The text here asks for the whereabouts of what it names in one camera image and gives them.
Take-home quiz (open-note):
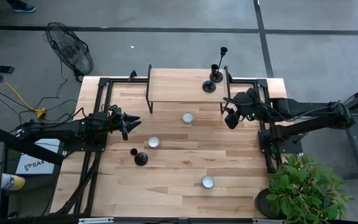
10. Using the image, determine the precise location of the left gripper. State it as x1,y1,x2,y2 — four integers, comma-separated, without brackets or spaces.
103,105,143,141

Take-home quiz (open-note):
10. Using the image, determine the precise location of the white candle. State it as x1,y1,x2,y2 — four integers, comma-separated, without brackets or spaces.
147,136,161,149
201,175,216,189
181,112,195,125

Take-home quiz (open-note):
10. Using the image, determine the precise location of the tall black candlestick holder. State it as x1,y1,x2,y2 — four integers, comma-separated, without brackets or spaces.
209,46,229,83

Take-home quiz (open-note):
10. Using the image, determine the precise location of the short black candlestick holder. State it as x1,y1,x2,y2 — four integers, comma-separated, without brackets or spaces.
129,147,149,167

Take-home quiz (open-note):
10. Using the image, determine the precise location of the medium black candlestick holder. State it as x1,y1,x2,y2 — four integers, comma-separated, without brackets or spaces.
202,63,219,93

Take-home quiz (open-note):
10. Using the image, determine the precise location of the black plant pot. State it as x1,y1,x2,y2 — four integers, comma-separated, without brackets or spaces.
254,187,287,220

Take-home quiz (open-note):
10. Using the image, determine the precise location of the black floor fan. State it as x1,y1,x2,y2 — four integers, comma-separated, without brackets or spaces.
44,21,94,83

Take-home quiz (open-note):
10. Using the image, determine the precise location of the green leafy plant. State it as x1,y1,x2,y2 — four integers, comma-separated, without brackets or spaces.
265,153,355,224

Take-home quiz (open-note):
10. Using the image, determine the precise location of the white cardboard box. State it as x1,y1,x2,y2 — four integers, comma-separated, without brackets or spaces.
15,138,65,175

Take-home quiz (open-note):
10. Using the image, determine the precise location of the yellow white can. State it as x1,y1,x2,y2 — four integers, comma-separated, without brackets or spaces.
1,173,26,192

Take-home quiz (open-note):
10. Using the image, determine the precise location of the person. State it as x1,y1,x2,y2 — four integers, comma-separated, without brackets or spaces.
0,0,37,40

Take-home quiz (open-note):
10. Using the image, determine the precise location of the black metal rig frame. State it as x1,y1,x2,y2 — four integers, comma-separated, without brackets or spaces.
53,77,304,216

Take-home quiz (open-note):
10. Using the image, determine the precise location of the wooden shelf riser black frame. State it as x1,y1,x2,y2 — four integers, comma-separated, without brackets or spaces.
145,64,231,114

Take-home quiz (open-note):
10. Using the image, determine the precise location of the silver metal bracket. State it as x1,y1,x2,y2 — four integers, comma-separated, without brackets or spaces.
78,217,114,224
252,218,284,224

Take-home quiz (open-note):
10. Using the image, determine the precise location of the yellow extension cable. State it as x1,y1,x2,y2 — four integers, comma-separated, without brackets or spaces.
0,63,40,113

